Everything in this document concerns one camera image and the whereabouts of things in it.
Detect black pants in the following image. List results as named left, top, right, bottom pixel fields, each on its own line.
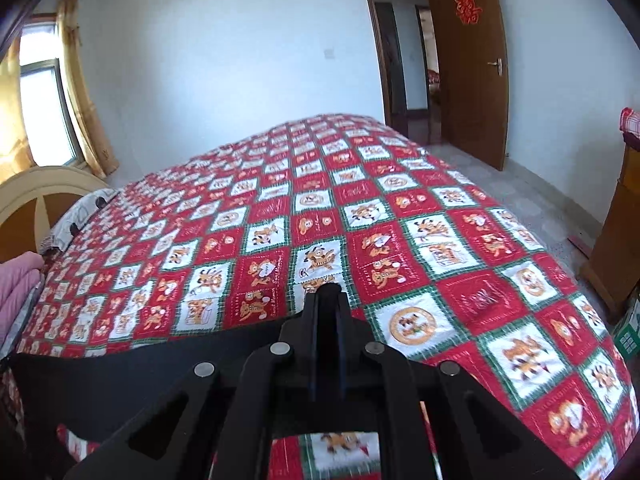
left=9, top=318, right=287, bottom=451

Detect green cardboard box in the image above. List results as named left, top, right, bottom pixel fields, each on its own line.
left=612, top=294, right=640, bottom=361

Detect red patchwork bed cover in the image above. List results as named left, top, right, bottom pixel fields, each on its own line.
left=1, top=115, right=639, bottom=479

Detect wooden dresser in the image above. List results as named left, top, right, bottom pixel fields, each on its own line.
left=579, top=143, right=639, bottom=323

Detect pink folded blanket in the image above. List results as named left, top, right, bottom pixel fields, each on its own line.
left=0, top=252, right=44, bottom=341

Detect white patterned pillow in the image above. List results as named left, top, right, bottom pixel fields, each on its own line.
left=38, top=188, right=119, bottom=255

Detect cream wooden headboard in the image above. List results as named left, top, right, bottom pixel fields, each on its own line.
left=0, top=166, right=107, bottom=262

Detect yellow curtain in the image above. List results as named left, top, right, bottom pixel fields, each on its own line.
left=55, top=0, right=119, bottom=179

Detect window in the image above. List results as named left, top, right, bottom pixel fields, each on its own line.
left=20, top=14, right=85, bottom=166

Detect red plaid cloth roll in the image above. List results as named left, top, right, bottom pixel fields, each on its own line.
left=620, top=107, right=640, bottom=138

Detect brown wooden door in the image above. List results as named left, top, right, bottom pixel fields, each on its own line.
left=430, top=0, right=509, bottom=170

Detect red paper door decoration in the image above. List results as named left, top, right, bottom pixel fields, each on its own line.
left=454, top=0, right=483, bottom=25

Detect silver door handle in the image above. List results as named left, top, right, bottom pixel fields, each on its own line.
left=488, top=58, right=503, bottom=77

